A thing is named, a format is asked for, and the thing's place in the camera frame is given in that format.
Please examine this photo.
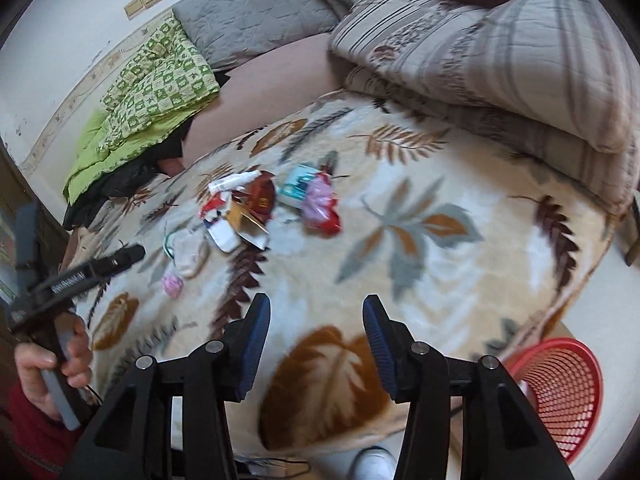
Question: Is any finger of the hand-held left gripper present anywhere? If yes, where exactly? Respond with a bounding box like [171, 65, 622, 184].
[90, 244, 146, 281]

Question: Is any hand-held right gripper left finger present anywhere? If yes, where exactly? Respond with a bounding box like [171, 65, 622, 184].
[55, 292, 273, 480]

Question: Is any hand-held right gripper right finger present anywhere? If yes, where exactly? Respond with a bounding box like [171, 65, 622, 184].
[362, 294, 576, 480]

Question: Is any pink wrapper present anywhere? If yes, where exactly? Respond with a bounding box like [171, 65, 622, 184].
[161, 272, 186, 300]

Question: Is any white plastic bag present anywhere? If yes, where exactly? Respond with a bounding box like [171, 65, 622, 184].
[162, 227, 211, 278]

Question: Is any white foil sachet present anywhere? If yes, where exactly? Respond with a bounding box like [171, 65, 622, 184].
[205, 220, 241, 253]

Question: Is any red and white carton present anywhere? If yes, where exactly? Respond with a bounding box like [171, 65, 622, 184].
[200, 192, 236, 222]

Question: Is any white medicine box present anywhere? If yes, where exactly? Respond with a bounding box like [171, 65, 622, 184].
[227, 200, 271, 251]

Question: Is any red plastic wrapper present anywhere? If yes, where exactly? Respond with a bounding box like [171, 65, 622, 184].
[312, 152, 343, 236]

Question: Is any white tube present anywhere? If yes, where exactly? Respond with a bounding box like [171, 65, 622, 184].
[207, 171, 261, 193]

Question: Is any dark red snack bag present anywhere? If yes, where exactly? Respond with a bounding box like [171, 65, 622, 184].
[245, 172, 277, 221]

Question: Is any pink plastic bag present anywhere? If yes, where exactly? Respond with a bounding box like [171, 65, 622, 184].
[300, 175, 338, 223]

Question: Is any teal tissue pack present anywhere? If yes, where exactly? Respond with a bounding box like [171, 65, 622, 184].
[276, 164, 321, 208]

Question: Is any red plastic mesh basket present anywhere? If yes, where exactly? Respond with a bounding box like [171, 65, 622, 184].
[502, 337, 603, 466]

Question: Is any person's left forearm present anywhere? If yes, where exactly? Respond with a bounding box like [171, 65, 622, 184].
[0, 390, 81, 480]

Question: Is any person's left hand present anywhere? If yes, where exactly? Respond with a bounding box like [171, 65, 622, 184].
[12, 316, 93, 420]

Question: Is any wooden cabinet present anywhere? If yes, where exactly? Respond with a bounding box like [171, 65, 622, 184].
[0, 150, 71, 321]

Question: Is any leaf print plush blanket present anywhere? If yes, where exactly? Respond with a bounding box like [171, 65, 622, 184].
[65, 87, 626, 453]

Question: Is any black cloth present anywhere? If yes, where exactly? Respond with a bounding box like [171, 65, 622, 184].
[62, 125, 191, 231]

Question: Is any white shoe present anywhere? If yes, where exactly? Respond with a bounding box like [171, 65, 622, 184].
[350, 447, 396, 480]

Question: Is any green checkered quilt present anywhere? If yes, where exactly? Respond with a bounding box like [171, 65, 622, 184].
[62, 12, 221, 206]

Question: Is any grey quilted pillow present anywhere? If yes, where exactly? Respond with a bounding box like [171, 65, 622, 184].
[172, 0, 361, 68]

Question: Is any striped floral folded quilt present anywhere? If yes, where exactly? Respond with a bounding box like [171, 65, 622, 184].
[327, 0, 640, 216]

